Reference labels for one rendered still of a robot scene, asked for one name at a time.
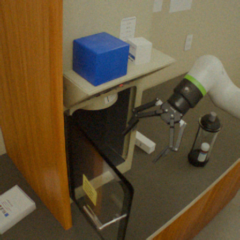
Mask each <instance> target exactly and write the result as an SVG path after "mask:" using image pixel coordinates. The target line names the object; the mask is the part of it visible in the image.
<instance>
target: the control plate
mask: <svg viewBox="0 0 240 240"><path fill-rule="evenodd" d="M146 75H147V74H146ZM144 76H145V75H144ZM141 77H143V76H141ZM141 77H139V78H141ZM139 78H136V79H133V80H130V81H128V82H126V83H123V84H121V85H127V84H128V83H131V82H133V81H136V80H138V79H139ZM119 87H120V85H118V86H115V87H113V88H110V89H108V90H106V91H103V92H101V93H97V94H95V95H92V96H91V97H90V98H88V99H87V100H85V101H88V100H89V99H92V98H94V97H96V96H97V95H99V94H100V95H101V94H103V93H105V92H107V91H109V90H111V89H112V90H113V89H114V88H119ZM112 90H111V91H112ZM85 101H83V102H85ZM83 102H81V103H83Z"/></svg>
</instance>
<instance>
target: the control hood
mask: <svg viewBox="0 0 240 240"><path fill-rule="evenodd" d="M175 62H176V60H175V59H173V58H172V57H170V56H168V55H166V54H164V53H162V52H160V51H159V50H157V49H155V48H153V47H152V50H151V59H150V62H149V63H144V64H136V65H134V64H133V63H132V62H130V61H129V60H128V65H127V75H125V76H123V77H120V78H118V79H115V80H112V81H109V82H107V83H104V84H102V85H99V86H94V85H92V84H91V83H90V82H88V81H87V80H86V79H84V78H83V77H81V76H80V75H79V74H77V73H76V72H74V71H73V70H71V71H67V72H64V73H63V105H64V106H65V107H66V108H70V107H73V106H75V105H77V104H79V103H81V102H83V101H85V100H87V99H88V98H90V97H91V96H92V95H95V94H97V93H101V92H103V91H106V90H108V89H110V88H113V87H115V86H118V85H121V84H123V83H126V82H128V81H130V80H133V79H136V78H139V77H141V76H143V77H141V78H144V77H146V76H149V75H151V74H154V73H156V72H158V71H160V70H162V69H164V68H166V67H168V66H170V65H173V64H175ZM146 74H147V75H146ZM144 75H145V76H144ZM141 78H139V79H141ZM139 79H138V80H139Z"/></svg>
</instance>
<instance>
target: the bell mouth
mask: <svg viewBox="0 0 240 240"><path fill-rule="evenodd" d="M117 99H118V93H115V94H112V95H110V96H107V97H104V98H102V99H99V100H98V101H96V102H93V103H91V104H89V105H86V106H84V107H82V108H81V109H85V110H99V109H104V108H108V107H110V106H111V105H113V104H114V102H115V101H116V100H117Z"/></svg>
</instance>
